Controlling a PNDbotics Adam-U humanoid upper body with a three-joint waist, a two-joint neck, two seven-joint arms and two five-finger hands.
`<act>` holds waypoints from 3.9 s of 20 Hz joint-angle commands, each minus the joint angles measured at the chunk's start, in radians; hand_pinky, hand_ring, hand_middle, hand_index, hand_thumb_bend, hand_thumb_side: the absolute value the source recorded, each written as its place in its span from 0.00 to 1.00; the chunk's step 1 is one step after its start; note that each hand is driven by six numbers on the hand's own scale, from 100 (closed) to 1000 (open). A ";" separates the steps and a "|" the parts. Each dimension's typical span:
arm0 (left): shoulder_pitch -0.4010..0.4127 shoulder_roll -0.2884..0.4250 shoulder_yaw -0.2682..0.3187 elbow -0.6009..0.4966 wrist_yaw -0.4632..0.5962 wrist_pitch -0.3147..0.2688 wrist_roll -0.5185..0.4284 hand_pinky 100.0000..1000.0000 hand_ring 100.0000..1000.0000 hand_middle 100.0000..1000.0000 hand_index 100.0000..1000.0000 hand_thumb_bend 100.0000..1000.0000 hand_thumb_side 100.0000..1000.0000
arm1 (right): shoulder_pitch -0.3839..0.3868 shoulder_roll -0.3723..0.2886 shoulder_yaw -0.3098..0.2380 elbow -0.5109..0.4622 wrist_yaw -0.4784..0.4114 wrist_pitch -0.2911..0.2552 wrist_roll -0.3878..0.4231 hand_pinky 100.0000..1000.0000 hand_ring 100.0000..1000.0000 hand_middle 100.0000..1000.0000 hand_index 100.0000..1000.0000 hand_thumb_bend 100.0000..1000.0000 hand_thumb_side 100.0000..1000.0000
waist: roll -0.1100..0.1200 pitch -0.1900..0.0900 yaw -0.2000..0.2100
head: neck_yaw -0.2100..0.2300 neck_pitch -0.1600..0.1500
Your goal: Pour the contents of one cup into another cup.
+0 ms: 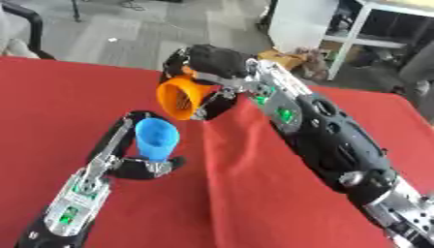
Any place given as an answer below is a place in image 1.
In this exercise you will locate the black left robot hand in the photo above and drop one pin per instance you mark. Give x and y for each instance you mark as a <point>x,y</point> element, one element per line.
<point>120,137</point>

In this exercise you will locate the black chair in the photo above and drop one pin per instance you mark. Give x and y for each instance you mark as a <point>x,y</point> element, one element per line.
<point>25,29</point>

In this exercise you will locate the white metal shelf frame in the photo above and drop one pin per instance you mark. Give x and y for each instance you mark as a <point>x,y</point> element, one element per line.
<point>373,35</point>

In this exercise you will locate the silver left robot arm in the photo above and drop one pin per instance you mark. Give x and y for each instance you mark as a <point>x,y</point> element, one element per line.
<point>70,200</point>

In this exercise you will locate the white cabinet panel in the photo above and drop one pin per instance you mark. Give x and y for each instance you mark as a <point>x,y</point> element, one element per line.
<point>299,24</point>

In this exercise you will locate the orange plastic cup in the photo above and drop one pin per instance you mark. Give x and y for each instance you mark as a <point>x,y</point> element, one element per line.
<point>181,97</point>

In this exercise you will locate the blue plastic cup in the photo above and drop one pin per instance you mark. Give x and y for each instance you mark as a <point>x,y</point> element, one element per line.
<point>156,139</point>

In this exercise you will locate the tan cardboard box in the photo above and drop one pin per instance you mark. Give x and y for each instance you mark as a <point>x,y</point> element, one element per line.
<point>281,58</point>

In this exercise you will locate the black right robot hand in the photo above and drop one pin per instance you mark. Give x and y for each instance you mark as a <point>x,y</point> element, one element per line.
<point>217,61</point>

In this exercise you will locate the silver and black right robot arm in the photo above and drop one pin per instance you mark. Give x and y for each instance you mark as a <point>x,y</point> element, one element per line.
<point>333,145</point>

